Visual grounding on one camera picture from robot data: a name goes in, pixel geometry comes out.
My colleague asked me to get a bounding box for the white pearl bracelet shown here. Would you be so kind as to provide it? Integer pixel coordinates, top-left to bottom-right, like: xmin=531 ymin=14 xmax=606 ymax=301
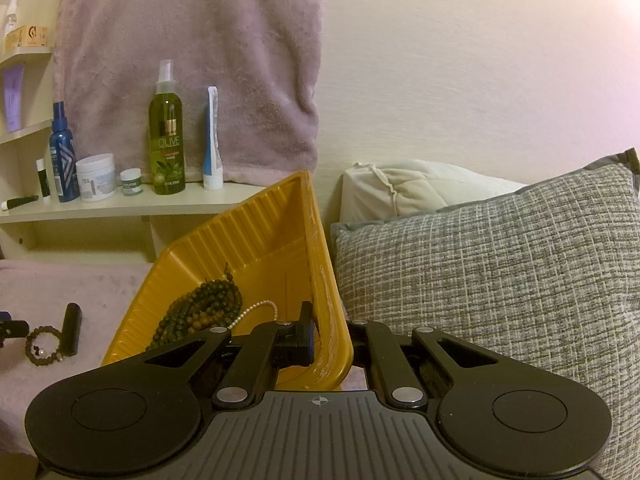
xmin=227 ymin=299 xmax=279 ymax=332

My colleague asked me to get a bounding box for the pink fleece blanket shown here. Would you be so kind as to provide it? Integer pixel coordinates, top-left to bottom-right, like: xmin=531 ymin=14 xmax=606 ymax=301
xmin=0 ymin=258 xmax=162 ymax=463

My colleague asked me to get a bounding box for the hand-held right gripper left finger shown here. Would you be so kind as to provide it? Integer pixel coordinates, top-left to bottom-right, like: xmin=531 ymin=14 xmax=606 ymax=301
xmin=142 ymin=301 xmax=317 ymax=409

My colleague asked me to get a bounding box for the yellow plastic tray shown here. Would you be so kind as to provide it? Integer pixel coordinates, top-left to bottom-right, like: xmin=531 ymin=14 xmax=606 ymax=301
xmin=100 ymin=169 xmax=355 ymax=392

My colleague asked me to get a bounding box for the dark bead bracelet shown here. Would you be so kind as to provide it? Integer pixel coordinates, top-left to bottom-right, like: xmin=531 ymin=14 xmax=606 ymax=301
xmin=25 ymin=325 xmax=67 ymax=367

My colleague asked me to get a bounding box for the green oil spray bottle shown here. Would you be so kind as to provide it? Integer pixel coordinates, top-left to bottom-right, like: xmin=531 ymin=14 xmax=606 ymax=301
xmin=148 ymin=59 xmax=187 ymax=196

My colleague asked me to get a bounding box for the cream pillow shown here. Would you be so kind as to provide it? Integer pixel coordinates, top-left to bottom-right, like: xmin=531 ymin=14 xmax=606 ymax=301
xmin=339 ymin=160 xmax=527 ymax=224

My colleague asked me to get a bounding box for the blue spray bottle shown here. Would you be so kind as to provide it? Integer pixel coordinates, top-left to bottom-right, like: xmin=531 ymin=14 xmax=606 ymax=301
xmin=48 ymin=101 xmax=79 ymax=204

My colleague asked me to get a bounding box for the grey woven pillow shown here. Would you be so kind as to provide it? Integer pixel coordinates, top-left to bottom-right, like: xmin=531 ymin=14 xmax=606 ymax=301
xmin=330 ymin=147 xmax=640 ymax=480

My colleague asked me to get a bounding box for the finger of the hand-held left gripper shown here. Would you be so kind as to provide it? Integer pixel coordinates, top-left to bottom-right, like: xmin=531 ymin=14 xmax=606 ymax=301
xmin=0 ymin=311 xmax=30 ymax=349

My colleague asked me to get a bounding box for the small green-label jar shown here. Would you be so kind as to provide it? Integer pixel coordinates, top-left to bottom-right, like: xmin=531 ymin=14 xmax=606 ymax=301
xmin=118 ymin=168 xmax=143 ymax=197

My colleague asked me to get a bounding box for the white wall shelf unit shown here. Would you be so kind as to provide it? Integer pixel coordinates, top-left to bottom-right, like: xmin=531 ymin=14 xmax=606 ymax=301
xmin=0 ymin=45 xmax=268 ymax=263

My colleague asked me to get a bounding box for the mauve hanging towel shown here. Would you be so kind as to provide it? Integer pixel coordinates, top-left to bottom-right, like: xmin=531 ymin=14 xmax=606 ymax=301
xmin=52 ymin=0 xmax=327 ymax=184

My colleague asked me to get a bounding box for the black cylindrical tube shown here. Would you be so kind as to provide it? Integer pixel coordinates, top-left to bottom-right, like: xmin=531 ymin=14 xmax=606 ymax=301
xmin=62 ymin=302 xmax=82 ymax=357

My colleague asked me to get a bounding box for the black and white pen tube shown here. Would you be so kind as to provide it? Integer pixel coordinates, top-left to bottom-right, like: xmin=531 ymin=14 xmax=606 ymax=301
xmin=0 ymin=194 xmax=40 ymax=212

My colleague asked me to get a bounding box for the purple cosmetic tube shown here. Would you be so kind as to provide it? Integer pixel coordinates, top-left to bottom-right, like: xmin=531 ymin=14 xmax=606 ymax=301
xmin=2 ymin=64 xmax=26 ymax=134

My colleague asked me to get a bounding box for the small white-capped stick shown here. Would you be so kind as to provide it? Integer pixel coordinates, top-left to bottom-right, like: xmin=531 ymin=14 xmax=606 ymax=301
xmin=34 ymin=158 xmax=52 ymax=205

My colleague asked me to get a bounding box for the tan cardboard box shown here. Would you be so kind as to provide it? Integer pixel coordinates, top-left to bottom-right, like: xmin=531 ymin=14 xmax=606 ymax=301
xmin=1 ymin=24 xmax=54 ymax=55

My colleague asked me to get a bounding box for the dark green bead necklace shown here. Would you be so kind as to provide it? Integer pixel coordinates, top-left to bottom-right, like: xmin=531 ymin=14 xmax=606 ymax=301
xmin=145 ymin=262 xmax=246 ymax=354

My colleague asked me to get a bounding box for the brown wooden bead string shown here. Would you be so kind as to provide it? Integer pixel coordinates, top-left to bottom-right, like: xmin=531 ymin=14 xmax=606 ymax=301
xmin=185 ymin=307 xmax=242 ymax=335

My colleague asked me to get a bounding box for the blue and white tube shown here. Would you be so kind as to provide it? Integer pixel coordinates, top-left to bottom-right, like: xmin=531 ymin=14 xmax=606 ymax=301
xmin=202 ymin=85 xmax=224 ymax=191

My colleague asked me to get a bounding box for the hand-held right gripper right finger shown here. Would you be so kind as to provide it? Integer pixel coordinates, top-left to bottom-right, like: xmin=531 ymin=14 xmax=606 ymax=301
xmin=345 ymin=317 xmax=494 ymax=407

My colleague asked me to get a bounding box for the white cream jar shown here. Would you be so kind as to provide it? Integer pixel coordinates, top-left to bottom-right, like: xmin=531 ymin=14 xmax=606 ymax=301
xmin=75 ymin=153 xmax=119 ymax=203

